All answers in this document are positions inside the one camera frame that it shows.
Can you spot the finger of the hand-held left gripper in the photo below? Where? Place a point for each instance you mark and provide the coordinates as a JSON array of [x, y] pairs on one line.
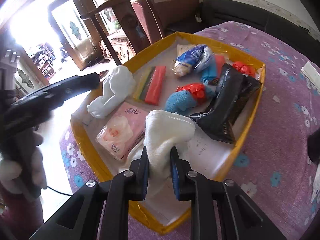
[[77, 85]]

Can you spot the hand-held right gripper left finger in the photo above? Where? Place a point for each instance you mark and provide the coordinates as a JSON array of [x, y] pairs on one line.
[[145, 172]]

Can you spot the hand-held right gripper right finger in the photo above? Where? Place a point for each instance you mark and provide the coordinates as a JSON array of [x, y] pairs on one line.
[[175, 175]]

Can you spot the white sock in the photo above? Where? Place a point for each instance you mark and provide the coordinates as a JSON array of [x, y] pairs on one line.
[[112, 90]]

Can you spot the yellow cardboard box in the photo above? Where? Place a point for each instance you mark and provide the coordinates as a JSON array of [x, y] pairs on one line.
[[217, 160]]

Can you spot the white towel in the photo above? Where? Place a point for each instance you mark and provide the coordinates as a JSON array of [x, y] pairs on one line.
[[170, 130]]

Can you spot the pink tissue pack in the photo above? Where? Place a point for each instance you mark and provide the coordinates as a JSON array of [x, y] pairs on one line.
[[122, 132]]

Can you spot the blue cloth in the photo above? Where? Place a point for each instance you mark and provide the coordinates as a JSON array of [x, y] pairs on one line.
[[180, 102]]

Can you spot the red and green bars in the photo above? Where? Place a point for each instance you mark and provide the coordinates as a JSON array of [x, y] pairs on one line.
[[152, 85]]

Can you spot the black foil packet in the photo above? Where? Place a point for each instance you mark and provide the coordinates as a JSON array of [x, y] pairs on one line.
[[225, 105]]

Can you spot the red plastic bag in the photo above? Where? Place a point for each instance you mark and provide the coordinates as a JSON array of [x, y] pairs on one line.
[[193, 90], [243, 68]]

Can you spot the red and blue sponge stack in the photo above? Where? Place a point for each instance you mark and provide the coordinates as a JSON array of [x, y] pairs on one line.
[[212, 70]]

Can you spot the blue white packet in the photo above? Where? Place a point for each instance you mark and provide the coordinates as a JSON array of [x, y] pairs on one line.
[[192, 57]]

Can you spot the person's left hand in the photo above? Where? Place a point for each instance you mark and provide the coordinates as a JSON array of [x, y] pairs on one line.
[[42, 160]]

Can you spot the shelf with small items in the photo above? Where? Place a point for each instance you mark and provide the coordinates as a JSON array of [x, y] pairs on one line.
[[43, 60]]

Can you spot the wooden glass doors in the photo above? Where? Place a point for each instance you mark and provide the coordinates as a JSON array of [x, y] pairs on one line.
[[80, 25]]

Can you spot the dark wooden chair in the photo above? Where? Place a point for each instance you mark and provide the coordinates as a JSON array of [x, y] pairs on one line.
[[125, 17]]

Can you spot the purple floral tablecloth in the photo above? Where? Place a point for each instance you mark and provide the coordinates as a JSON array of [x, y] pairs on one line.
[[275, 130]]

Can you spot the brown armchair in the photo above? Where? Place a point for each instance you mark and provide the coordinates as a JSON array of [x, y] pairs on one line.
[[175, 12]]

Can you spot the white paper sheets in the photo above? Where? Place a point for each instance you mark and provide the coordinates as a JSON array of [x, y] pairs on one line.
[[311, 73]]

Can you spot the black sofa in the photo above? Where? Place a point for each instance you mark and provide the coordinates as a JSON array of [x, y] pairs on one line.
[[250, 12]]

